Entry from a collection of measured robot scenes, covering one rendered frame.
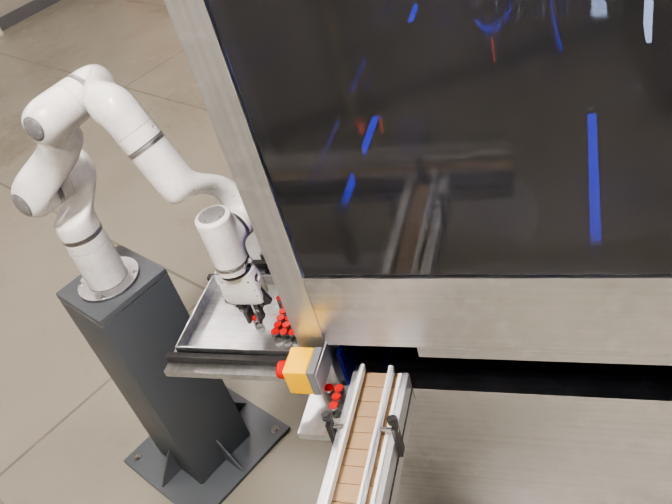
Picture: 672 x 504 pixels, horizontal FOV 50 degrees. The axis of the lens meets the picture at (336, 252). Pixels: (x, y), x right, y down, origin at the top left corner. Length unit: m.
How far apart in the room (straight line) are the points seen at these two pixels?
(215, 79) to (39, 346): 2.61
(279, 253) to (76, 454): 1.86
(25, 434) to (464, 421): 2.09
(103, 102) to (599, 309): 1.04
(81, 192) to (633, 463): 1.53
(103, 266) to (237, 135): 1.01
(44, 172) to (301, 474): 1.35
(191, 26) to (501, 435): 1.08
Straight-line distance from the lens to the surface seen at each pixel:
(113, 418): 3.12
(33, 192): 1.99
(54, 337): 3.66
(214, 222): 1.58
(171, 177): 1.58
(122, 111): 1.57
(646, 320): 1.40
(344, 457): 1.48
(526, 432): 1.68
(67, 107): 1.69
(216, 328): 1.89
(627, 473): 1.79
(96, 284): 2.20
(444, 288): 1.36
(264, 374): 1.74
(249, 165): 1.27
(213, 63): 1.19
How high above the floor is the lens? 2.13
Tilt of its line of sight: 39 degrees down
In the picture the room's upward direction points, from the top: 17 degrees counter-clockwise
